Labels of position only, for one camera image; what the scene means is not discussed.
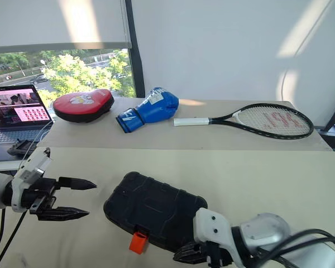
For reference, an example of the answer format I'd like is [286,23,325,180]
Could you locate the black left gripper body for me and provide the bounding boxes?
[20,178,60,216]

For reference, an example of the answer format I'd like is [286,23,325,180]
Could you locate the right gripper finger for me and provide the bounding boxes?
[183,241,209,252]
[172,250,209,265]

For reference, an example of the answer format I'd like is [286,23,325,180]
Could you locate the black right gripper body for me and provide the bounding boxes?
[205,241,235,266]

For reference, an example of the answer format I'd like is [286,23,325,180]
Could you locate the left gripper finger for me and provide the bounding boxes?
[37,206,90,222]
[58,176,98,192]

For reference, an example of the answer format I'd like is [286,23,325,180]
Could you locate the black tool case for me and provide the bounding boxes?
[103,171,209,256]

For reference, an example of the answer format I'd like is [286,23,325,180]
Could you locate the black handheld controller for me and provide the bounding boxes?
[6,140,39,157]

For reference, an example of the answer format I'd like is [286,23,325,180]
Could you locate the red boxing punch mitt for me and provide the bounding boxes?
[52,88,116,124]

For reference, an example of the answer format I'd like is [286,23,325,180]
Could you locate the open laptop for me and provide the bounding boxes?
[0,84,55,163]

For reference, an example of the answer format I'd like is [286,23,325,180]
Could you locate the blue boxing glove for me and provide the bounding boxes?
[115,86,180,135]

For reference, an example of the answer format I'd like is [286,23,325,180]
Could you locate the black tennis racket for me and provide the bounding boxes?
[173,103,315,140]

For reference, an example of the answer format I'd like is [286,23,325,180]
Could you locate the white roller blind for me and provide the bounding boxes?
[0,0,133,54]

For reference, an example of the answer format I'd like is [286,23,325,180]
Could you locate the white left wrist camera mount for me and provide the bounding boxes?
[10,147,53,213]

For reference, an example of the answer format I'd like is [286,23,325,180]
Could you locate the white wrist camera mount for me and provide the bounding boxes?
[10,147,53,213]
[193,207,247,268]

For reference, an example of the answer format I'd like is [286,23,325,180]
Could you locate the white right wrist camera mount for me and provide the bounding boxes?
[193,207,247,268]

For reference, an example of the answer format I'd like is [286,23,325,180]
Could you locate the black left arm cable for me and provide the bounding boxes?
[0,208,28,268]

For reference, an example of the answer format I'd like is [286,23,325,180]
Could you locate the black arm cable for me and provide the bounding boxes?
[0,208,28,268]
[250,228,335,268]

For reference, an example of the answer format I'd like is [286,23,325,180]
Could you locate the white cable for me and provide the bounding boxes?
[18,119,55,168]

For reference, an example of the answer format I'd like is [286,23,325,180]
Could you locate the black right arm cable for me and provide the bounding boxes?
[250,228,335,268]

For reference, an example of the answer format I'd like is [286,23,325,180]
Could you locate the dark window frame post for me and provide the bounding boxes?
[124,0,146,99]

